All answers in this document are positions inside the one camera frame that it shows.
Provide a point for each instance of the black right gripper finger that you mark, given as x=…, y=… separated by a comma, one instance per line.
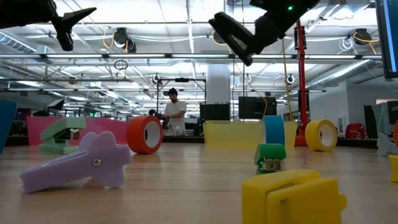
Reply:
x=233, y=26
x=242, y=53

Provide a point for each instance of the black cabinet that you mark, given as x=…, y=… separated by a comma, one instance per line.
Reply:
x=214, y=112

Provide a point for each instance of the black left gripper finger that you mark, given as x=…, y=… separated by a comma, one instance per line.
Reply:
x=74, y=17
x=66, y=39

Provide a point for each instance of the yellow tape roll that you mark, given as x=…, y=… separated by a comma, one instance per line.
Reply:
x=311, y=135

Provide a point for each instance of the mint green stapler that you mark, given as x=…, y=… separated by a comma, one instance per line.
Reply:
x=59, y=130

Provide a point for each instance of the blue plastic bin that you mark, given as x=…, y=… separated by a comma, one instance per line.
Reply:
x=7, y=124

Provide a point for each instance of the blue tape roll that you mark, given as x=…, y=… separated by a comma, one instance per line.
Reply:
x=273, y=130

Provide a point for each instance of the person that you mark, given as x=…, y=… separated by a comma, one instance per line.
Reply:
x=175, y=112

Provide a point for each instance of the black screen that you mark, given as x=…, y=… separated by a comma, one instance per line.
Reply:
x=256, y=107

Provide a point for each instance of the grey clip bottom left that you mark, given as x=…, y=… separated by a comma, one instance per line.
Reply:
x=93, y=161

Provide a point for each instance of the yellow plastic bin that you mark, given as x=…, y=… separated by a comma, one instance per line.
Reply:
x=233, y=133

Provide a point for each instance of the green mini stapler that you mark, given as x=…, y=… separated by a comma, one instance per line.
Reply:
x=270, y=152

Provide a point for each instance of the computer monitor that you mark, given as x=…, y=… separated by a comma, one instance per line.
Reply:
x=388, y=37

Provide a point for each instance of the red tape roll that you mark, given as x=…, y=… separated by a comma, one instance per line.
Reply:
x=136, y=135

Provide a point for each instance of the black rig stand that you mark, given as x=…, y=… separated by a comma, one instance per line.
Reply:
x=182, y=80

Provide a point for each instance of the black device person holds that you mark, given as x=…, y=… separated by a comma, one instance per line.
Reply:
x=157, y=115

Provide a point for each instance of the red bag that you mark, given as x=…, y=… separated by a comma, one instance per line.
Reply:
x=356, y=130

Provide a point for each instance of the pink plastic bin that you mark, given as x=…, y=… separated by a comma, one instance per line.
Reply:
x=102, y=130

